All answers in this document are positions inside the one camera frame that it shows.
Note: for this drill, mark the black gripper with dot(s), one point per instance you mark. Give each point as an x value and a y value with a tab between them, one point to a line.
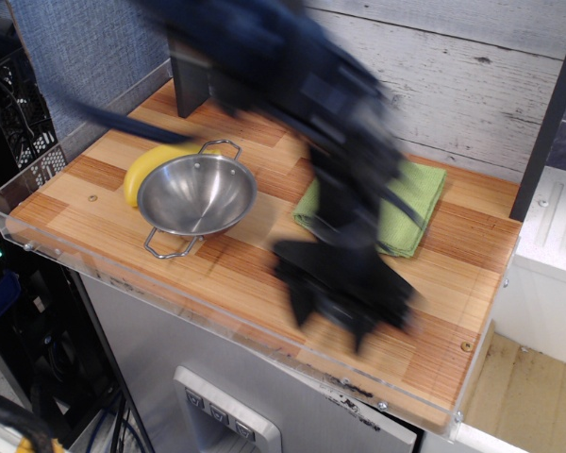
354	289

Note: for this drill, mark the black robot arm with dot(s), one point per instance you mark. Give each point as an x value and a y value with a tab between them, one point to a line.
271	58

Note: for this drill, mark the green folded cloth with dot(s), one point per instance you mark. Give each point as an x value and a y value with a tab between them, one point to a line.
401	222

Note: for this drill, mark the silver toy fridge cabinet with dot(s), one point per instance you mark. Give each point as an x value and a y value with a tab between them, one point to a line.
196	390

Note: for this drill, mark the white toy sink unit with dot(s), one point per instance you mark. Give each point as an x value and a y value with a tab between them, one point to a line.
530	306

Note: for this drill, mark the yellow toy banana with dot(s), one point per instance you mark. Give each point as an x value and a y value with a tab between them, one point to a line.
149	161

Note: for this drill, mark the black plastic crate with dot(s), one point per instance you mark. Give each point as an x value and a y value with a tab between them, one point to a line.
26	127

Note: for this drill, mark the steel bowl with handles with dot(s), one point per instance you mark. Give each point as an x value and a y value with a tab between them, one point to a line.
197	196

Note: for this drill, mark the dark grey right post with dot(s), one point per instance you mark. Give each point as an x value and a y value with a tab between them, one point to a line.
541	148

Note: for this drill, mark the dark grey post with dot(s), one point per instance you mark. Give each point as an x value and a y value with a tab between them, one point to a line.
541	148
190	73

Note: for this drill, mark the dark grey left post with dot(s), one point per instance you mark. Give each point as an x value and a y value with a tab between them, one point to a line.
190	73

